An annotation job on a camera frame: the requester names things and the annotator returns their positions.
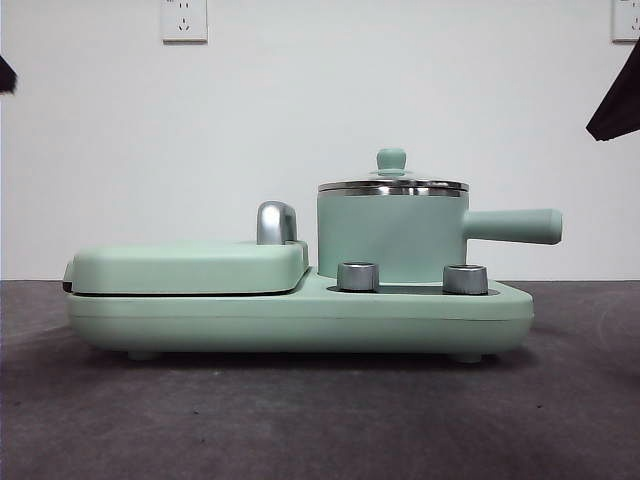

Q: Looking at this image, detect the glass lid with green knob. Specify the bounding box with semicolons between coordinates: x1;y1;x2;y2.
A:
318;146;470;194

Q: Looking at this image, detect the mint green steamer pot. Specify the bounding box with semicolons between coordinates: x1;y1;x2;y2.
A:
317;182;565;284

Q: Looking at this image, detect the silver control dial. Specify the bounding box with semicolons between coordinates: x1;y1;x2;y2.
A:
443;263;490;295
337;260;381;291

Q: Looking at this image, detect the mint green griddle cover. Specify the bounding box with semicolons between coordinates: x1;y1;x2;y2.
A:
63;200;311;296

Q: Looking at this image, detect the mint green breakfast machine base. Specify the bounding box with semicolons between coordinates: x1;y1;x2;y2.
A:
66;266;535;363

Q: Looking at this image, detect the white wall socket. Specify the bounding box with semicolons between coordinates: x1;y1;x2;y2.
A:
160;0;209;44
610;0;640;44

